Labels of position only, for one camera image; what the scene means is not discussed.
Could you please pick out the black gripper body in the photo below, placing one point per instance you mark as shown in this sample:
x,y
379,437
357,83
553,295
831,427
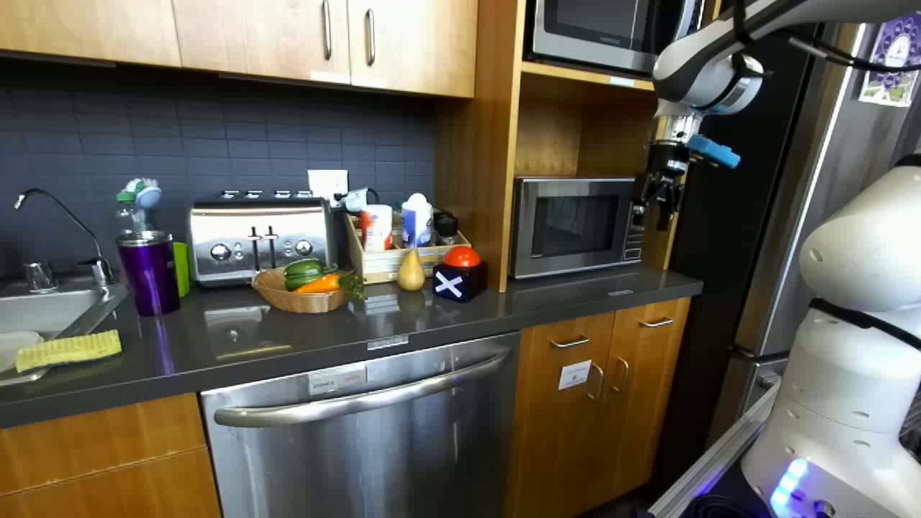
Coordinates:
x,y
662,173

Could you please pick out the orange toy carrot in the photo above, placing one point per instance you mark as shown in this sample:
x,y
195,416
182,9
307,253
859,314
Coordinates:
x,y
320,285

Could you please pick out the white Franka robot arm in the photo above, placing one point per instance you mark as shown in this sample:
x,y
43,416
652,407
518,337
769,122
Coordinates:
x,y
859,383

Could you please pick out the wooden bowl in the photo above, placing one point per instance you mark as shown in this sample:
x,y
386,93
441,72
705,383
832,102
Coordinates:
x,y
300,302

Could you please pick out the small silver countertop microwave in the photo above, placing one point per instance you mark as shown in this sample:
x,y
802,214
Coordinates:
x,y
577,224

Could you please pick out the stainless steel refrigerator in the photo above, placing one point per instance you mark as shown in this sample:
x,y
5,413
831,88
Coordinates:
x,y
816,210

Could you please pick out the tall wooden shelf cabinet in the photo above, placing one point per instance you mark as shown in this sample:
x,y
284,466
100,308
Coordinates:
x,y
478,162

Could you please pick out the white cabinet label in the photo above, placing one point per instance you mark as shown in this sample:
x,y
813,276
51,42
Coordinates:
x,y
574,374

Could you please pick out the small black jar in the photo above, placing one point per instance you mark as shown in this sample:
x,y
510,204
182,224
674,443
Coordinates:
x,y
448,223

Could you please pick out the black cube with red top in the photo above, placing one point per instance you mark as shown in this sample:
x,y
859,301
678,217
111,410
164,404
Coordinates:
x,y
459,282

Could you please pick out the white and blue container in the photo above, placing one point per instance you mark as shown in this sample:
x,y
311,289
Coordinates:
x,y
416,219

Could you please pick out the yellow toy pear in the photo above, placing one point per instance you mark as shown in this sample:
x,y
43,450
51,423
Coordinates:
x,y
410,273

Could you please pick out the wooden lower cabinet with label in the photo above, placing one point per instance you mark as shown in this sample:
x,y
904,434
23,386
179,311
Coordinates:
x,y
564,442

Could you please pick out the wooden condiment crate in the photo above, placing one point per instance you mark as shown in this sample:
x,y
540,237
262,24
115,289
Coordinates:
x,y
386,265

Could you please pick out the white and red bottle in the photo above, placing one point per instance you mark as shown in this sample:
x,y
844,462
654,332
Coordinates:
x,y
374,229

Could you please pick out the wooden upper cabinet door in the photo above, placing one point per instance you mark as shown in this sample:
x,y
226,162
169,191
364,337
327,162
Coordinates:
x,y
255,33
422,43
87,24

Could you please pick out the green toy pepper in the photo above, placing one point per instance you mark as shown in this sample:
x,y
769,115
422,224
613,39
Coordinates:
x,y
304,273

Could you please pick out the stainless steel dishwasher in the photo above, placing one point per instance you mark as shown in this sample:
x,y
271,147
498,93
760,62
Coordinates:
x,y
364,442

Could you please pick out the silver toaster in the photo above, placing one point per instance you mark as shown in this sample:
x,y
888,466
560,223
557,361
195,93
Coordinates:
x,y
251,239

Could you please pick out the green cup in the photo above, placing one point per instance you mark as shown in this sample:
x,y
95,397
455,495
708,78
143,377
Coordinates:
x,y
182,268

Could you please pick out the purple tumbler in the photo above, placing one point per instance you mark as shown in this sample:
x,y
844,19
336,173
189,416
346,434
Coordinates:
x,y
150,276

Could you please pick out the bottle with green blue top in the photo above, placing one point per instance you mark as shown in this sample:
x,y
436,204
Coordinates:
x,y
143,197

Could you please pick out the chrome faucet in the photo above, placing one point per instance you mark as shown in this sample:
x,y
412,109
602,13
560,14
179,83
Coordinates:
x,y
100,273

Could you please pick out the yellow sponge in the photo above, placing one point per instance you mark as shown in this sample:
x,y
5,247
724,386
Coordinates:
x,y
66,352

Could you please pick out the plain wooden lower cabinet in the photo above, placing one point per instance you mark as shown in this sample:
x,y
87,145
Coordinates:
x,y
105,462

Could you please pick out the steel sink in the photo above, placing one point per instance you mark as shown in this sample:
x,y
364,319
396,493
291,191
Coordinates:
x,y
39,311

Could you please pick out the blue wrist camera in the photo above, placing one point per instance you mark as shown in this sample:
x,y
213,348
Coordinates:
x,y
714,151

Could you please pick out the robot mount platform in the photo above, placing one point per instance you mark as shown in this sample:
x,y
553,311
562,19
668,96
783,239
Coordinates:
x,y
714,463

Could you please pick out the white wall outlet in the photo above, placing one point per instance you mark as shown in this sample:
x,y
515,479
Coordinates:
x,y
328,183

